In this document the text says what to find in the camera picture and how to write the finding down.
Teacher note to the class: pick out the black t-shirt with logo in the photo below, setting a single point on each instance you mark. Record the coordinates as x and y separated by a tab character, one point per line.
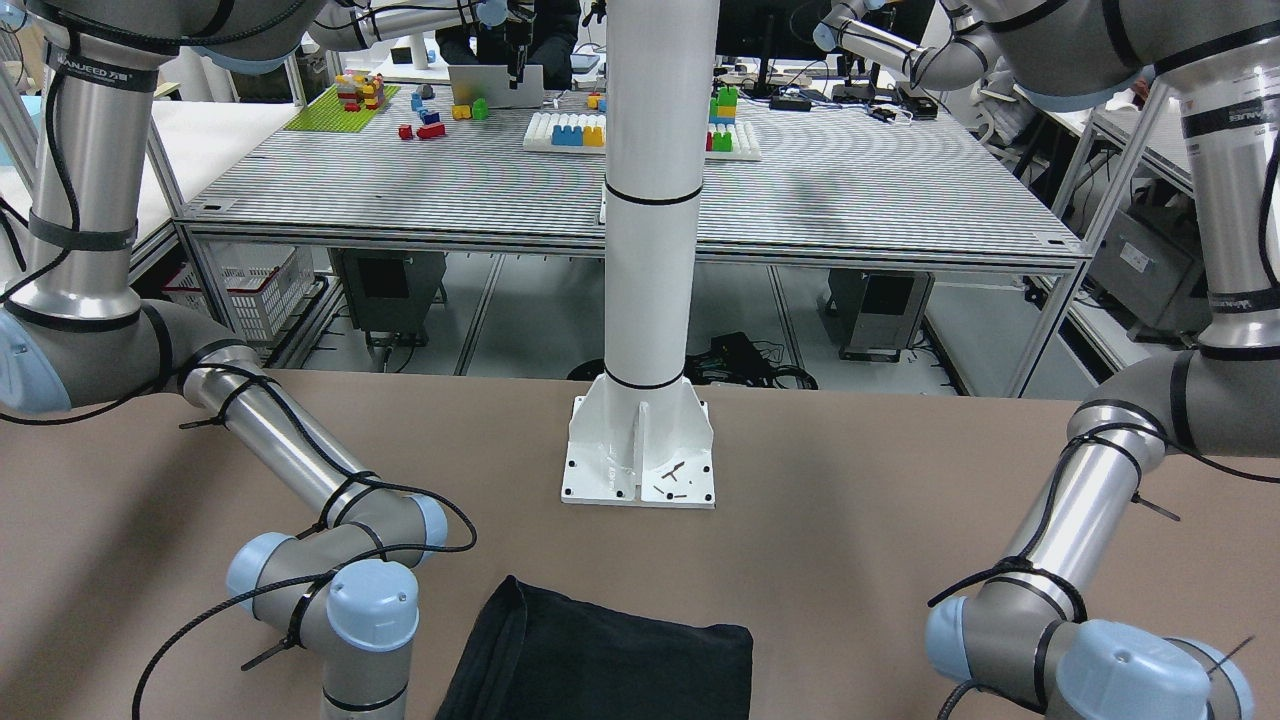
537	654

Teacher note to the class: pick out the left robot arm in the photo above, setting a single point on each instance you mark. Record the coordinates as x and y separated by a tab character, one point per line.
1024	634

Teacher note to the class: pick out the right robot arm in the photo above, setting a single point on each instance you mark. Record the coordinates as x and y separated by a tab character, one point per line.
75	334

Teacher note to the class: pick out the white central robot column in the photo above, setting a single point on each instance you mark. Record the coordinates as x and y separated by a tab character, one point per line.
641	436

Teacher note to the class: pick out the grey control box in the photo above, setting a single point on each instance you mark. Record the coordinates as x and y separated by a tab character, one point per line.
389	292
879	311

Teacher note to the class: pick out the white block tray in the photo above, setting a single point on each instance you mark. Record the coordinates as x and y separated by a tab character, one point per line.
565	132

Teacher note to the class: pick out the striped background workbench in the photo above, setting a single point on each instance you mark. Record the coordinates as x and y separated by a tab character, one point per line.
833	188

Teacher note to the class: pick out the background person in black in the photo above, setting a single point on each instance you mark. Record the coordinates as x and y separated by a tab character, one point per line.
554	34

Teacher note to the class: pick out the white plastic basket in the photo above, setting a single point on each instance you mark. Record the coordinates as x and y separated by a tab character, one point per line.
265	283

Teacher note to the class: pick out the green lego baseplate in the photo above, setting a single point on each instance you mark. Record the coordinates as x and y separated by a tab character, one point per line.
344	108

